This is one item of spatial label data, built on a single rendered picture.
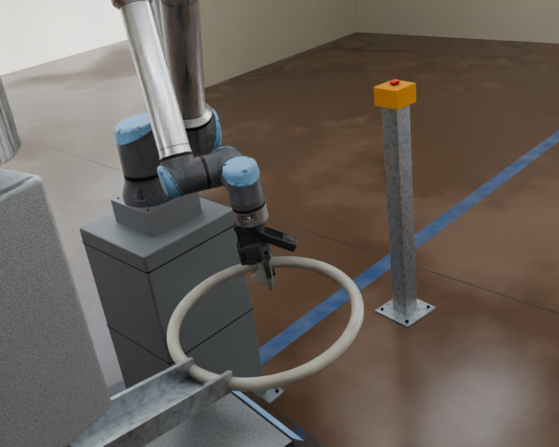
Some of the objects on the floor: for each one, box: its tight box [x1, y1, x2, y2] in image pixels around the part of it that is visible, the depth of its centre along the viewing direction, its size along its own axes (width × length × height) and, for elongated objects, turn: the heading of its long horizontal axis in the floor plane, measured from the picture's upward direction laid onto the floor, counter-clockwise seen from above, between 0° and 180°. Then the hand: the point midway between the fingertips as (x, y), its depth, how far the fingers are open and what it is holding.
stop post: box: [374, 81, 436, 328], centre depth 287 cm, size 20×20×109 cm
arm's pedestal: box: [80, 198, 285, 404], centre depth 254 cm, size 50×50×85 cm
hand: (273, 280), depth 187 cm, fingers closed on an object, 5 cm apart
